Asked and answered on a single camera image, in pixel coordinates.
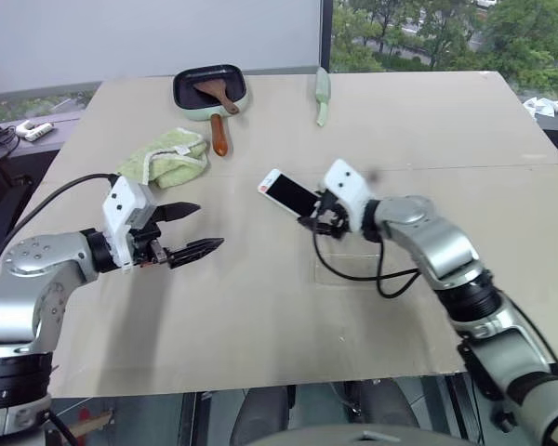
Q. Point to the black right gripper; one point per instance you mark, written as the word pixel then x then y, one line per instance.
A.
pixel 332 218

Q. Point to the white power strip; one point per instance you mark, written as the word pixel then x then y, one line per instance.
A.
pixel 33 131

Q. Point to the clear plastic phone case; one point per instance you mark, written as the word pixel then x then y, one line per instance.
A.
pixel 349 269

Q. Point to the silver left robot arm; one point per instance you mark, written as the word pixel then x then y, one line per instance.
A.
pixel 28 297

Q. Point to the small wooden piece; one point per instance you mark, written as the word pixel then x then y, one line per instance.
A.
pixel 93 422

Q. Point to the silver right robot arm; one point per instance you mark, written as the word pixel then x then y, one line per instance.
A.
pixel 442 246

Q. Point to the dark rounded shape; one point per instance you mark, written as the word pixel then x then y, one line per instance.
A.
pixel 260 415

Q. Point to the white smartphone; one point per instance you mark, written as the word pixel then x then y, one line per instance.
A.
pixel 288 191

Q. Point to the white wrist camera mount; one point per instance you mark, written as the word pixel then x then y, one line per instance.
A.
pixel 121 200
pixel 346 186

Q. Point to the light green towel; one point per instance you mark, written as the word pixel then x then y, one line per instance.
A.
pixel 167 158

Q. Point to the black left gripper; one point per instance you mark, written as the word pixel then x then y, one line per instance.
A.
pixel 145 246

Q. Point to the dark window frame post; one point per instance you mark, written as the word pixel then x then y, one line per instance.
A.
pixel 324 32

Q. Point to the brown wooden spatula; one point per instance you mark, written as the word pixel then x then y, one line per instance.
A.
pixel 216 93

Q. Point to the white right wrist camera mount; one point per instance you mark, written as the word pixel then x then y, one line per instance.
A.
pixel 346 186

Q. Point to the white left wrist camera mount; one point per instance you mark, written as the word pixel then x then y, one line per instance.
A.
pixel 121 200

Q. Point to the white crumpled papers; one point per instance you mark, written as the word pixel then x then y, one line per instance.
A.
pixel 544 106

